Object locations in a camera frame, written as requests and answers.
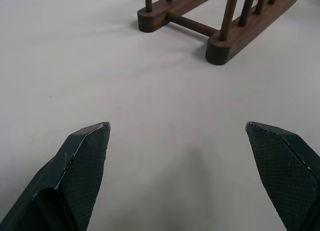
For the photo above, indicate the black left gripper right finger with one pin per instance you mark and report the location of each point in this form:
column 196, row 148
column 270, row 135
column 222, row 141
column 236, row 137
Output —
column 282, row 171

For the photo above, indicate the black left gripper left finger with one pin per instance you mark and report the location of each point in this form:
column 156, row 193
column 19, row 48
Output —
column 75, row 176

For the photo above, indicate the dark wooden dish rack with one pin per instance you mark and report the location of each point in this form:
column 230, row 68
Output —
column 225, row 28

